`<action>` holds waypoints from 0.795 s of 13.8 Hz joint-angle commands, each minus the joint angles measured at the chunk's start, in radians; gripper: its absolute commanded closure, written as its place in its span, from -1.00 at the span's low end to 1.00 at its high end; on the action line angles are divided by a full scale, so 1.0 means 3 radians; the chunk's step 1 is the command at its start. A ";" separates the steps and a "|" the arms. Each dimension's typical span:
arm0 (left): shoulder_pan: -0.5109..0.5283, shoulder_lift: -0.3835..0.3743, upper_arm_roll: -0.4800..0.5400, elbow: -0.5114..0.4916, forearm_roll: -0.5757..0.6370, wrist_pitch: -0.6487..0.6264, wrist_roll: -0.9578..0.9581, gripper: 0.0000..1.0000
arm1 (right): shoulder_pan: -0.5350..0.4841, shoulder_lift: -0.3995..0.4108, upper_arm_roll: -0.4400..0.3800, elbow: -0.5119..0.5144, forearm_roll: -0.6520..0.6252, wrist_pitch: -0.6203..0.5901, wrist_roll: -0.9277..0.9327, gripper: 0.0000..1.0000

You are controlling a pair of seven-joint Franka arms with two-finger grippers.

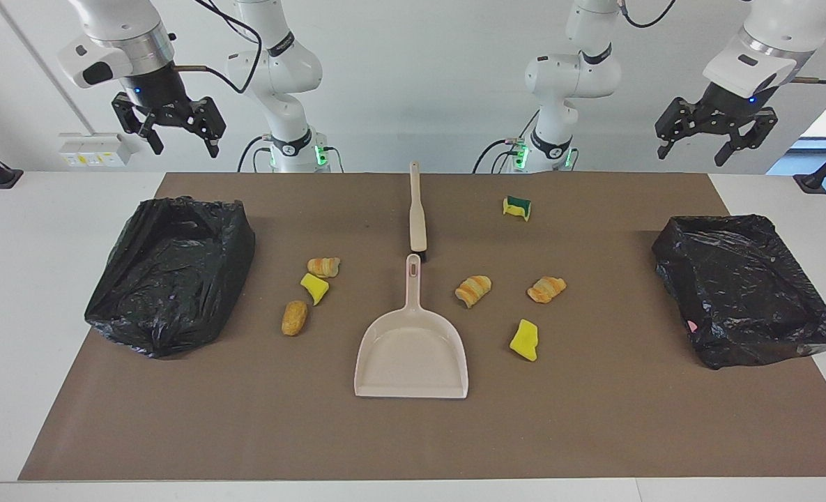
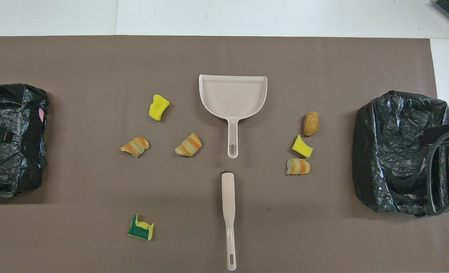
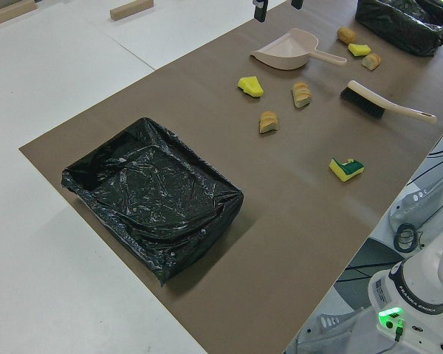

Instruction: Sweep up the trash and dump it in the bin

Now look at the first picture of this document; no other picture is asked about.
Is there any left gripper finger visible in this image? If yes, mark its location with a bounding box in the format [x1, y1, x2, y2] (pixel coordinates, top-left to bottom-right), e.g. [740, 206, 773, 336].
[714, 108, 779, 167]
[655, 98, 708, 161]

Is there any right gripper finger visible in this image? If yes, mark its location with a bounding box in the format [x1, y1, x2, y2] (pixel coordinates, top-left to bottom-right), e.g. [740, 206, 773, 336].
[188, 98, 227, 159]
[112, 93, 165, 156]

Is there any small yellow sponge wedge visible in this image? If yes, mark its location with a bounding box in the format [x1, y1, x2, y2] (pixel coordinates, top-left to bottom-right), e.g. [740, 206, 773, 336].
[300, 273, 330, 306]

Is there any brown bread roll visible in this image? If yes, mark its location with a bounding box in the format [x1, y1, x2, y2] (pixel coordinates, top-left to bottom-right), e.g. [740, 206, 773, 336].
[281, 300, 309, 337]

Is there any beige brush with black bristles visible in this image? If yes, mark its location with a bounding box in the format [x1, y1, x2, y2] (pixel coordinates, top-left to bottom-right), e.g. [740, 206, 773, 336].
[408, 161, 429, 262]

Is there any yellow sponge with green back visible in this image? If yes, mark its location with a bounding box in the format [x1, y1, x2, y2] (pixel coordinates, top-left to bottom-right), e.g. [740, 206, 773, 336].
[510, 319, 540, 363]

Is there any beige plastic dustpan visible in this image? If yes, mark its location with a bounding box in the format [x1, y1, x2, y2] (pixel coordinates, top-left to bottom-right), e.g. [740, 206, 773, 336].
[354, 253, 469, 400]

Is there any black bag lined bin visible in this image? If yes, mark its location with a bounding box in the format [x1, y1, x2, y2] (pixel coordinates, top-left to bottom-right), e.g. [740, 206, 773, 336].
[84, 196, 257, 360]

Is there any black bag bin pink spot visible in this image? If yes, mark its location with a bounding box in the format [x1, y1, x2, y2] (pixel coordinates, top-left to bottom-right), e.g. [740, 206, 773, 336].
[651, 214, 826, 370]

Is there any brown table mat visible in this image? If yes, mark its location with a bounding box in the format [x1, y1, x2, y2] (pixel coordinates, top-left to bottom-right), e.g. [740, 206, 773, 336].
[19, 172, 826, 481]

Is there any black base cable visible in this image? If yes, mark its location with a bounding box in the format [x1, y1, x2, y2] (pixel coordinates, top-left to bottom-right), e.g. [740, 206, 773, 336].
[237, 136, 267, 173]
[473, 138, 525, 174]

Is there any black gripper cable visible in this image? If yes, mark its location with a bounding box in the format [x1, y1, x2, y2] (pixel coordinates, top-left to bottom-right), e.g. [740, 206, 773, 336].
[791, 61, 826, 86]
[174, 0, 263, 95]

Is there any white wall socket box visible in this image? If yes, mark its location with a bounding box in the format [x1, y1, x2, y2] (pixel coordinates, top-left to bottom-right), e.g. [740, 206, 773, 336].
[59, 132, 135, 168]

